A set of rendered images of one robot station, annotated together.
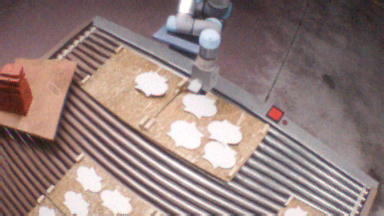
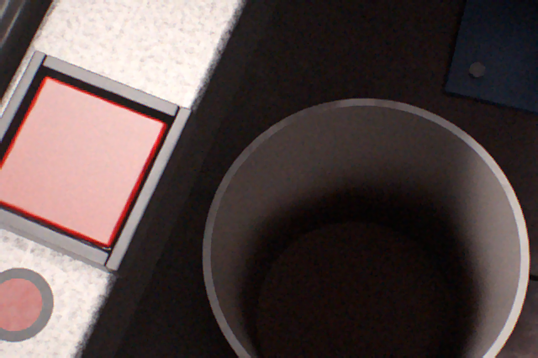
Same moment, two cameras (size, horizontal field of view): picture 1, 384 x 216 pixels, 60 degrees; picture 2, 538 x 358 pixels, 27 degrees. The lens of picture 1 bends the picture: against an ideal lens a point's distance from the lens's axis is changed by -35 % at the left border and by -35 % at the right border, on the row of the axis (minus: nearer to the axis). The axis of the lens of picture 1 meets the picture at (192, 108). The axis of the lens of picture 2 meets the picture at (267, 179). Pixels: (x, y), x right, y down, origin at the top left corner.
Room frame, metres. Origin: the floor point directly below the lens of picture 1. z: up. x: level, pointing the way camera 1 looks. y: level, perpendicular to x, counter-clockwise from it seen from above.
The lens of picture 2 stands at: (1.53, -0.53, 1.37)
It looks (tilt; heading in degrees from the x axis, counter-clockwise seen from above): 73 degrees down; 94
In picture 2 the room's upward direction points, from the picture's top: 10 degrees counter-clockwise
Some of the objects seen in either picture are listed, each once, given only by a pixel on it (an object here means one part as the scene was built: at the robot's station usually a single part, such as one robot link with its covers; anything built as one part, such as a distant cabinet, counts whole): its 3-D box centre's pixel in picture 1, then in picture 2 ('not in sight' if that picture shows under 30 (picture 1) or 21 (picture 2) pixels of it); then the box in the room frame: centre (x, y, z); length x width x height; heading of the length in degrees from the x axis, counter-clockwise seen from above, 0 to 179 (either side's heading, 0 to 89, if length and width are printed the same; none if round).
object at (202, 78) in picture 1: (201, 75); not in sight; (1.39, -0.02, 1.13); 0.12 x 0.09 x 0.16; 152
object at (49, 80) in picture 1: (30, 93); not in sight; (1.24, 0.84, 1.03); 0.50 x 0.50 x 0.02; 0
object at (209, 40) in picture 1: (209, 43); not in sight; (1.41, -0.03, 1.29); 0.09 x 0.08 x 0.11; 177
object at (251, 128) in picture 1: (209, 132); not in sight; (1.29, -0.08, 0.93); 0.41 x 0.35 x 0.02; 62
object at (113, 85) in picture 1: (129, 84); not in sight; (1.48, 0.29, 0.93); 0.41 x 0.35 x 0.02; 62
